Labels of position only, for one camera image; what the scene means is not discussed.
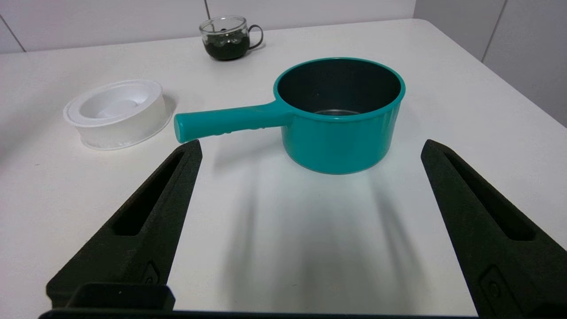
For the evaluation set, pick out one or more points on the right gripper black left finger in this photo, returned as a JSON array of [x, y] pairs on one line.
[[146, 230]]

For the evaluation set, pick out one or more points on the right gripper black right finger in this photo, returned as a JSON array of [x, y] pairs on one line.
[[496, 248]]

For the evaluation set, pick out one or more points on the glass cup with dark contents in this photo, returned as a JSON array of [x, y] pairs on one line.
[[226, 46]]

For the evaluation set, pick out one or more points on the white round plastic dish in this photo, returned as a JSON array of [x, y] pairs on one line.
[[133, 124]]

